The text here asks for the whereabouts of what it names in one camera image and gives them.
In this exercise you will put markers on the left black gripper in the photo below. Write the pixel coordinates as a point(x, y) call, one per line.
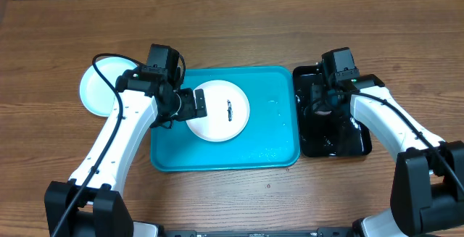
point(190, 109)

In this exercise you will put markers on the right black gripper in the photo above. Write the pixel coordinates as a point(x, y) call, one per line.
point(320, 99)

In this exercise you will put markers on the green scouring sponge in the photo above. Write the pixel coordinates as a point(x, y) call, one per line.
point(322, 113)

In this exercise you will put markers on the white round plate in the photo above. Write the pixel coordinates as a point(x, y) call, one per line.
point(228, 112)

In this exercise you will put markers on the light blue round plate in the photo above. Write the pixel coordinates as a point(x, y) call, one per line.
point(94, 93)

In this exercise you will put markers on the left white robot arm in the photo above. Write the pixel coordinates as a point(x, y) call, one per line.
point(91, 202)

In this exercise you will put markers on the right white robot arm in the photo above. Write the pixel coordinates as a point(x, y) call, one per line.
point(427, 190)

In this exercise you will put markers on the black rectangular water tray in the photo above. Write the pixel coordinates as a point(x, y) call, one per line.
point(330, 135)

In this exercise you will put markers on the teal plastic serving tray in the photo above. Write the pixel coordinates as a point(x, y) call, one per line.
point(269, 139)

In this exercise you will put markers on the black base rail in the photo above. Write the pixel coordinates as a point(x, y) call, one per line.
point(320, 232)

